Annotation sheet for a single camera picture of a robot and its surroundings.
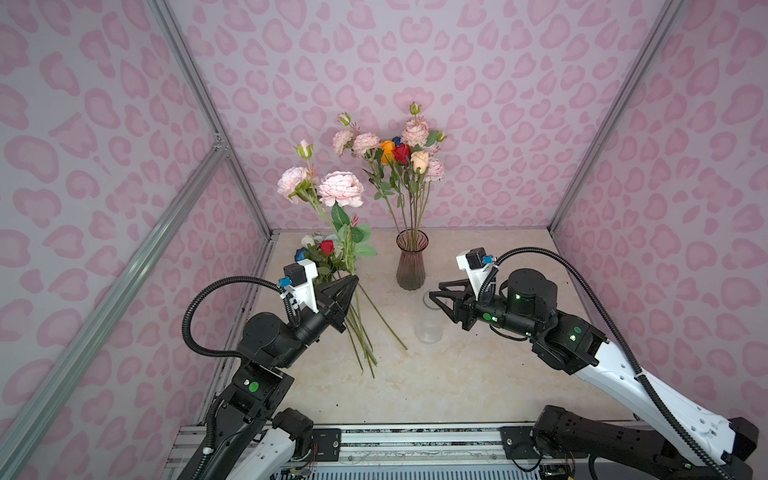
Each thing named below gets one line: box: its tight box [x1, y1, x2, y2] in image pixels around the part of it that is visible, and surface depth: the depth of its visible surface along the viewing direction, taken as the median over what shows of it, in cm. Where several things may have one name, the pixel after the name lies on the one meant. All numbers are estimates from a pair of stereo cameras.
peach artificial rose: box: [411, 151, 429, 235], surface depth 76 cm
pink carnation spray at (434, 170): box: [417, 130, 447, 235], surface depth 81 cm
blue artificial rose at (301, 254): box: [294, 247, 311, 263], surface depth 109 cm
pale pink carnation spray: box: [277, 140, 378, 275], surface depth 53 cm
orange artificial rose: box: [381, 140, 408, 235], surface depth 86 cm
